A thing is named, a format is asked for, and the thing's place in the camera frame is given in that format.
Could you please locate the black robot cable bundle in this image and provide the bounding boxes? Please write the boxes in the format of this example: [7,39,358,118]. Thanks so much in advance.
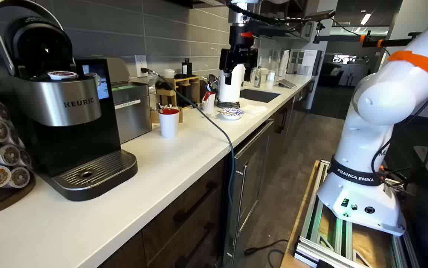
[370,86,428,192]

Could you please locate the black floor cable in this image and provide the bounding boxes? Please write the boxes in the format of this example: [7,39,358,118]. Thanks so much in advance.
[242,238,290,268]

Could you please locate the dark kitchen sink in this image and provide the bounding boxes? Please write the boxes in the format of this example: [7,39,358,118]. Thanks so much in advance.
[239,88,281,104]

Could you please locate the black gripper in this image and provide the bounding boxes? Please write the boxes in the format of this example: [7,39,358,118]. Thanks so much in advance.
[218,22,259,86]

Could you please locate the wooden cart with aluminium frame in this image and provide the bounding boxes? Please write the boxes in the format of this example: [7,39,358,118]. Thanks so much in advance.
[279,158,423,268]

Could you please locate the white coffee pod in brewer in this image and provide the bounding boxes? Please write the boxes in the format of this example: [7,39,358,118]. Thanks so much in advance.
[46,70,79,82]

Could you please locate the coffee pod carousel rack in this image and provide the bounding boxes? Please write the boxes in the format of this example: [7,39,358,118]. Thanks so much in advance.
[0,54,37,220]

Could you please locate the white paper towel roll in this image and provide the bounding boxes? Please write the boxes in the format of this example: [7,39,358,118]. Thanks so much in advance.
[217,62,247,104]

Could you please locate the white cup holding pens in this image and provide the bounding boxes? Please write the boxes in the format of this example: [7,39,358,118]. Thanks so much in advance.
[201,91,217,115]

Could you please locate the white wall outlet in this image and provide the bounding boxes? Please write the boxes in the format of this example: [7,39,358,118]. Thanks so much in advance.
[135,54,149,76]

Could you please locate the dark wooden counter cabinet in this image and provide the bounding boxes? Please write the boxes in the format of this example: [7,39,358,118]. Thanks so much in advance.
[100,83,319,268]

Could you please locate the white cup with red rim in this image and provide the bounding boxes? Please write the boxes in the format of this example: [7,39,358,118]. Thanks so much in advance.
[157,106,181,140]

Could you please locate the orange strap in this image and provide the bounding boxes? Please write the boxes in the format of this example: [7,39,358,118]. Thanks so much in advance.
[386,49,428,91]

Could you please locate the small black bottle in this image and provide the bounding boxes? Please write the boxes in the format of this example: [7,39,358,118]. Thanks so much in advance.
[181,57,195,79]

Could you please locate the black power cable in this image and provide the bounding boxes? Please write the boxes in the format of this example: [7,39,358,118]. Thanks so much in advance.
[141,67,238,255]

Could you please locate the stainless steel box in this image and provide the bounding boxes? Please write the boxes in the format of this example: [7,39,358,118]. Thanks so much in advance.
[110,80,153,146]

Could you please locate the grey dishwasher front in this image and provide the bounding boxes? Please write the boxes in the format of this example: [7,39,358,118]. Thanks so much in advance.
[230,121,275,255]

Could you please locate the black silver Keurig coffee machine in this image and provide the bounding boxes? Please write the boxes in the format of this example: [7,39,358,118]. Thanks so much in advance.
[0,0,140,202]

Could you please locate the wooden condiment organizer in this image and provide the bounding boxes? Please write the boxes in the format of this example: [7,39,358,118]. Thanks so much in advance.
[155,73,202,125]

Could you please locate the dark wall shelf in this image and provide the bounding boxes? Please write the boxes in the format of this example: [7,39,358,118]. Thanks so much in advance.
[256,0,309,42]

